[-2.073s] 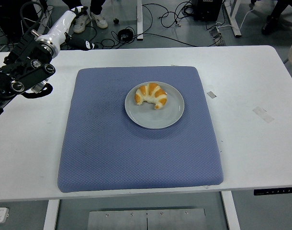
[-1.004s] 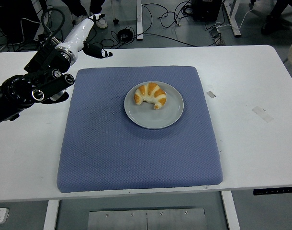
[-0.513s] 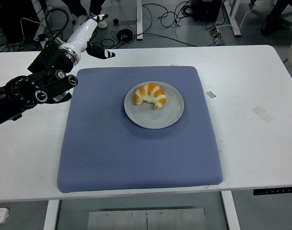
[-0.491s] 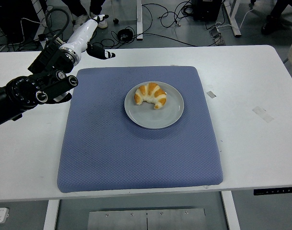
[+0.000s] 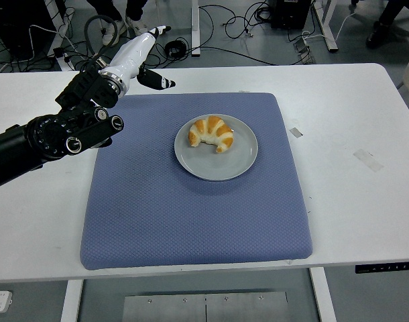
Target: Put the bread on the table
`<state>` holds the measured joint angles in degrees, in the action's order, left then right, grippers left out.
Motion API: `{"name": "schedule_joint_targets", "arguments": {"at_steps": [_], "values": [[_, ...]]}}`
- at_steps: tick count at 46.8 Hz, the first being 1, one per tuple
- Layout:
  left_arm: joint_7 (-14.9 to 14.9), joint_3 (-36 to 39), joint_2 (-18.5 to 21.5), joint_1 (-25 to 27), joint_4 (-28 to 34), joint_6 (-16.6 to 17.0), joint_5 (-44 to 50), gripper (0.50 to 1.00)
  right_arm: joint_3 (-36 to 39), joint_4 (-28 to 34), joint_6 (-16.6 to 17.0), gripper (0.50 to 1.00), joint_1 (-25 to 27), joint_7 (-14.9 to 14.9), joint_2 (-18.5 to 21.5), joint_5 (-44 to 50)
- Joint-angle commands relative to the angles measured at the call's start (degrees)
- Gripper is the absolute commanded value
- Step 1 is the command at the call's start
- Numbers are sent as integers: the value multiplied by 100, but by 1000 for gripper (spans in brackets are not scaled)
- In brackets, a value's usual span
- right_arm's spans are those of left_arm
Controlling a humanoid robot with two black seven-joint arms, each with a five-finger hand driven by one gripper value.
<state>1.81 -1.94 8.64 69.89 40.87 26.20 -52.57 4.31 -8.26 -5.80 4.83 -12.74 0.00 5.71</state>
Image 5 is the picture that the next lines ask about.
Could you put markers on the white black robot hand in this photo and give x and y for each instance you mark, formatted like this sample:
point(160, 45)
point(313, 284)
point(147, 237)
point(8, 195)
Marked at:
point(134, 53)

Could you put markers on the golden croissant bread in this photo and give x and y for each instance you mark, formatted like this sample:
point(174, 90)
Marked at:
point(209, 129)

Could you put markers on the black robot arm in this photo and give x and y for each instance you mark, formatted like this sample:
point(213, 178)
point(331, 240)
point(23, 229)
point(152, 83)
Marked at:
point(50, 134)

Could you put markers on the person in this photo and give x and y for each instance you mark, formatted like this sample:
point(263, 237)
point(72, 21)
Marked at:
point(377, 35)
point(132, 8)

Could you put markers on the white desk leg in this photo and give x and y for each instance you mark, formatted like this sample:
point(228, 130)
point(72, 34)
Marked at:
point(325, 25)
point(195, 27)

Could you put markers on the white floor power strip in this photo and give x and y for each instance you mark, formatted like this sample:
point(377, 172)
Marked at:
point(65, 61)

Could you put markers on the large black box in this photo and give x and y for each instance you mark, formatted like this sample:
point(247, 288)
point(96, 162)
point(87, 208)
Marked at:
point(16, 20)

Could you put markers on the grey round plate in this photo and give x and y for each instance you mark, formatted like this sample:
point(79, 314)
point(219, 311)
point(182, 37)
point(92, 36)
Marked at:
point(218, 164)

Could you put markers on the black computer box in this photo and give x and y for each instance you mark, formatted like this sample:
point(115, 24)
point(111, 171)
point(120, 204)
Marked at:
point(291, 16)

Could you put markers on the grey foot pedal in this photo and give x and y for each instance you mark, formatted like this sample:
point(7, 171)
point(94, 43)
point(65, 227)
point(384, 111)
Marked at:
point(301, 47)

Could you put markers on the blue quilted mat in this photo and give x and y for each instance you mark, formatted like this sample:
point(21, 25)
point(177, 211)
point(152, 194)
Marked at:
point(191, 218)

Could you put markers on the small grey tape piece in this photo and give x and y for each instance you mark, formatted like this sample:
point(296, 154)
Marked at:
point(295, 131)

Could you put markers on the large clear tape piece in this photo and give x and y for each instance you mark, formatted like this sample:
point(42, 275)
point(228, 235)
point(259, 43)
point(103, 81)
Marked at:
point(367, 159)

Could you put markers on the white table leg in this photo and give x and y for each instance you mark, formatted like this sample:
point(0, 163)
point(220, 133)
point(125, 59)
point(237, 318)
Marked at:
point(70, 302)
point(323, 295)

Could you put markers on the grey metal plate with screws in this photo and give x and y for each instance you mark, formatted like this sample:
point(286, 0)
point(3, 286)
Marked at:
point(174, 308)

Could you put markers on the black table control panel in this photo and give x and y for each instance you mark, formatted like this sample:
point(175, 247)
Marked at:
point(385, 268)

